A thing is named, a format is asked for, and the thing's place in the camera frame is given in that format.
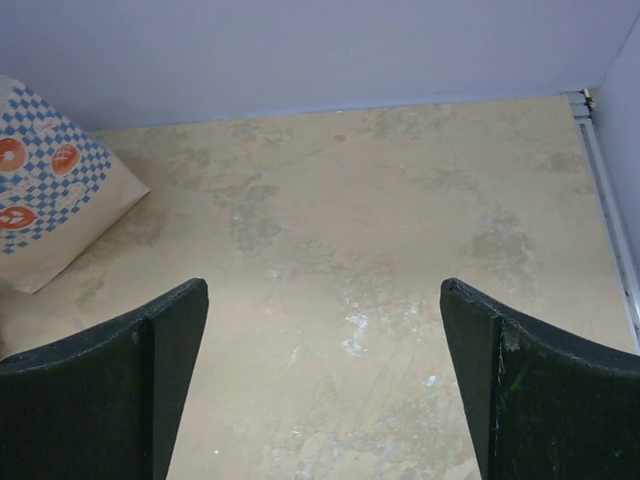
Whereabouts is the checkered paper snack bag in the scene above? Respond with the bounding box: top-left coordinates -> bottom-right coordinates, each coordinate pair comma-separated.
1,76 -> 149,293

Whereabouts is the aluminium table edge rail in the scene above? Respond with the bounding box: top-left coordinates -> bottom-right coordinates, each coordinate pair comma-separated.
562,89 -> 639,353

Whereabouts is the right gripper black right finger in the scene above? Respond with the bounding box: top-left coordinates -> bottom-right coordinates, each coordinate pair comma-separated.
440,278 -> 639,479

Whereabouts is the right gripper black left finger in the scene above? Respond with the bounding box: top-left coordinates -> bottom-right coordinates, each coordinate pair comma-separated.
1,278 -> 208,479

